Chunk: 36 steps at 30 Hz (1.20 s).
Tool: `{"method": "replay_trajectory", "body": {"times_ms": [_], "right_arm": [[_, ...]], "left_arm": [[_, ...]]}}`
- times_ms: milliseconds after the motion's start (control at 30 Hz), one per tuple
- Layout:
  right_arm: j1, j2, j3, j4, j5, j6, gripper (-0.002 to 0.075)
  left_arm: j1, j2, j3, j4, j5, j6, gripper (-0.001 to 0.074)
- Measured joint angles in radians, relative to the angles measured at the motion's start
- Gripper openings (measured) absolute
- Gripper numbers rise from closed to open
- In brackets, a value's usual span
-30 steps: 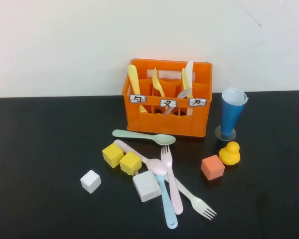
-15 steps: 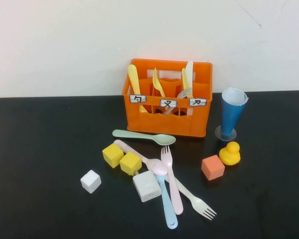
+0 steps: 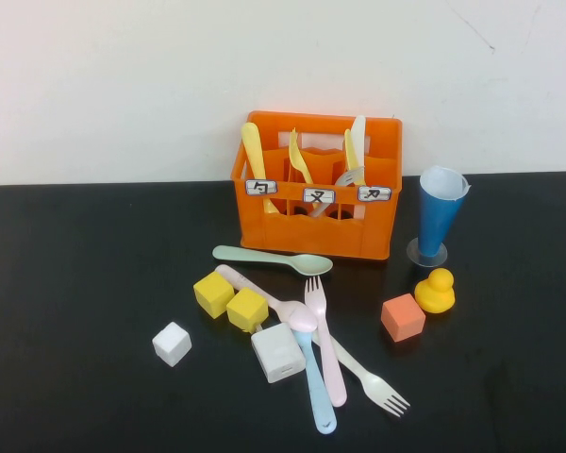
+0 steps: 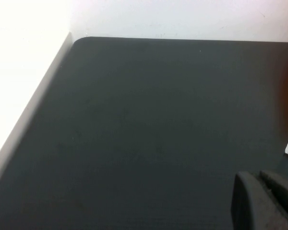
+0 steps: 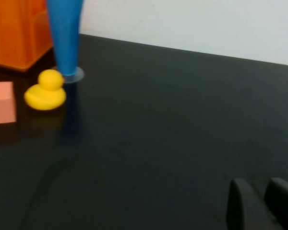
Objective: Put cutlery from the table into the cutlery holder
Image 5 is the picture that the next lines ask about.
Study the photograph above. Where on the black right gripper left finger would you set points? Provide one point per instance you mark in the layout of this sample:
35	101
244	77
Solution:
242	210

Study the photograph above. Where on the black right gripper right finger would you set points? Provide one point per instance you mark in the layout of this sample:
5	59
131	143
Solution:
285	206

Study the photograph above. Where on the orange plastic cutlery crate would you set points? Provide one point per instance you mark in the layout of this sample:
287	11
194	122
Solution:
14	31

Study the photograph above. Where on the clear round cone stand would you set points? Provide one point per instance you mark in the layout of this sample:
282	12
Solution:
78	75

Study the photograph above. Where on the yellow rubber duck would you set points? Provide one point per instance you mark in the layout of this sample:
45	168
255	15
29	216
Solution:
45	95

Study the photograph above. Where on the blue paper cone cup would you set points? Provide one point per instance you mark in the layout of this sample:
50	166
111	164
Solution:
64	36

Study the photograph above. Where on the orange foam cube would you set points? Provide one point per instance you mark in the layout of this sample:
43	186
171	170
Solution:
1	105

